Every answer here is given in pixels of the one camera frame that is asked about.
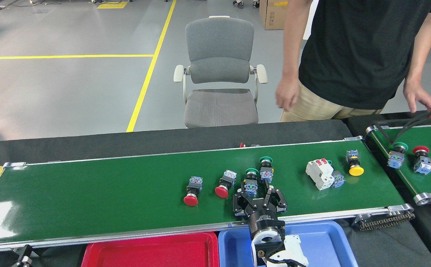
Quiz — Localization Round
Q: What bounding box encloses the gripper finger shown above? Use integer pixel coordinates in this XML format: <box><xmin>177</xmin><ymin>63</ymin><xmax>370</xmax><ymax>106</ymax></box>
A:
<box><xmin>266</xmin><ymin>187</ymin><xmax>288</xmax><ymax>213</ymax></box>
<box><xmin>232</xmin><ymin>187</ymin><xmax>270</xmax><ymax>218</ymax></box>

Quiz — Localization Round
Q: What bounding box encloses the grey office chair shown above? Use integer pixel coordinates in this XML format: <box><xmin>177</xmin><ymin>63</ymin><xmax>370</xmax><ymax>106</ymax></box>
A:
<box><xmin>173</xmin><ymin>16</ymin><xmax>269</xmax><ymax>129</ymax></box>

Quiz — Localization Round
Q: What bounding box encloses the brown cardboard box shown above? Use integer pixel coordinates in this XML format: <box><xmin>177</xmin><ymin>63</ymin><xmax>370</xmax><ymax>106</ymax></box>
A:
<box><xmin>259</xmin><ymin>0</ymin><xmax>289</xmax><ymax>30</ymax></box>

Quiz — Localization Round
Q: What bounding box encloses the red plastic tray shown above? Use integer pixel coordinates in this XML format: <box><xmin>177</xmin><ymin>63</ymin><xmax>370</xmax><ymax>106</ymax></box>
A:
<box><xmin>81</xmin><ymin>232</ymin><xmax>220</xmax><ymax>267</ymax></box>

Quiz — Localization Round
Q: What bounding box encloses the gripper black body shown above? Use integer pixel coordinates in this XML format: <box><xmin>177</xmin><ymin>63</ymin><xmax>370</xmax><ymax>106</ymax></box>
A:
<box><xmin>246</xmin><ymin>206</ymin><xmax>286</xmax><ymax>238</ymax></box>

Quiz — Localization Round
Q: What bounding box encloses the person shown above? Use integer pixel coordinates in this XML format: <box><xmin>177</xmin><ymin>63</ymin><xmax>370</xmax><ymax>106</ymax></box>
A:
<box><xmin>275</xmin><ymin>0</ymin><xmax>431</xmax><ymax>123</ymax></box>
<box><xmin>232</xmin><ymin>0</ymin><xmax>260</xmax><ymax>9</ymax></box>

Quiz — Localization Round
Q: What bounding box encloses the person's right hand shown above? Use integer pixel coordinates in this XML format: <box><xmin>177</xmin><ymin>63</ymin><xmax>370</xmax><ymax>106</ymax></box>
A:
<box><xmin>275</xmin><ymin>75</ymin><xmax>301</xmax><ymax>112</ymax></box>

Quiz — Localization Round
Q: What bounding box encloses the black drive chain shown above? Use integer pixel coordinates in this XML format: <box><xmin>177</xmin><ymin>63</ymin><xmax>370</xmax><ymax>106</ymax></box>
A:
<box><xmin>352</xmin><ymin>211</ymin><xmax>416</xmax><ymax>232</ymax></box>

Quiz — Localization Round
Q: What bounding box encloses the black cable loop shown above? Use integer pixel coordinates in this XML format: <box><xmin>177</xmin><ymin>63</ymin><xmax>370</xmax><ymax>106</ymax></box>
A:
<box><xmin>375</xmin><ymin>111</ymin><xmax>431</xmax><ymax>146</ymax></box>

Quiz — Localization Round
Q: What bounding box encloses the long green conveyor belt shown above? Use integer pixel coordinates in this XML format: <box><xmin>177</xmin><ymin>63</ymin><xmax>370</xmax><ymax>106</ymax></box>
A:
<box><xmin>0</xmin><ymin>136</ymin><xmax>415</xmax><ymax>253</ymax></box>

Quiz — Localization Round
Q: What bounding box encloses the red push button switch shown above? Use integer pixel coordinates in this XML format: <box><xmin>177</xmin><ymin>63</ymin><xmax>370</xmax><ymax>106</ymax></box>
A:
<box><xmin>412</xmin><ymin>145</ymin><xmax>431</xmax><ymax>175</ymax></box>

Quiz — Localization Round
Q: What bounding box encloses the green push button switch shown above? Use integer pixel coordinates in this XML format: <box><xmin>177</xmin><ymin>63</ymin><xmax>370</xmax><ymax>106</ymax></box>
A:
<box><xmin>326</xmin><ymin>159</ymin><xmax>346</xmax><ymax>189</ymax></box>
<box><xmin>387</xmin><ymin>142</ymin><xmax>409</xmax><ymax>170</ymax></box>
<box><xmin>258</xmin><ymin>156</ymin><xmax>274</xmax><ymax>184</ymax></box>
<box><xmin>242</xmin><ymin>167</ymin><xmax>260</xmax><ymax>198</ymax></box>

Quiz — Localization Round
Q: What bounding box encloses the blue plastic tray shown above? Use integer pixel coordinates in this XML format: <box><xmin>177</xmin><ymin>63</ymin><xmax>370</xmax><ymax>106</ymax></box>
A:
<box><xmin>218</xmin><ymin>220</ymin><xmax>359</xmax><ymax>267</ymax></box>

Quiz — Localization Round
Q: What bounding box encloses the person's left hand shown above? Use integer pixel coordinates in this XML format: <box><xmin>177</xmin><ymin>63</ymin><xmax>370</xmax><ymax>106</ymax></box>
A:
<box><xmin>403</xmin><ymin>79</ymin><xmax>431</xmax><ymax>120</ymax></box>

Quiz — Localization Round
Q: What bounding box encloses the yellow push button switch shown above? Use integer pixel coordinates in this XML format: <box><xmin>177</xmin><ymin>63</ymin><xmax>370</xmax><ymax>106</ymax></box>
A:
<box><xmin>346</xmin><ymin>149</ymin><xmax>365</xmax><ymax>177</ymax></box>

